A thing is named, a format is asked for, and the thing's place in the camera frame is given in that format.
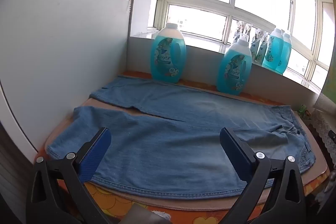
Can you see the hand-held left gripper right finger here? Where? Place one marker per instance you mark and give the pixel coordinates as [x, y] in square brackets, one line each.
[231, 150]

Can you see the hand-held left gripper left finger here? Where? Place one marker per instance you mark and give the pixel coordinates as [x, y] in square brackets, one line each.
[97, 158]

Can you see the blue denim pants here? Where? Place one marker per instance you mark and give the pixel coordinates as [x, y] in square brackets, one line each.
[170, 145]

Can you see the blue detergent bottle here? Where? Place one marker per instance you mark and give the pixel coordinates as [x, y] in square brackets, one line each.
[273, 50]
[168, 56]
[232, 69]
[286, 53]

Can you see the green tea box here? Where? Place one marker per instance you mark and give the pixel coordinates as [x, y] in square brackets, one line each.
[304, 109]

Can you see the white ribbed panel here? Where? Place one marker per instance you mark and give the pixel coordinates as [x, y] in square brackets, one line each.
[13, 161]

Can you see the teal refill pouch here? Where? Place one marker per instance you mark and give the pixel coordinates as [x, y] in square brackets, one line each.
[255, 47]
[238, 29]
[263, 49]
[247, 29]

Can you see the white cabinet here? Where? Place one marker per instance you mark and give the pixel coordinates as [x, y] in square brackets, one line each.
[65, 56]

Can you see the landscape wall scroll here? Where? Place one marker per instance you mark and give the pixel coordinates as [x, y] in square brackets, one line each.
[329, 87]

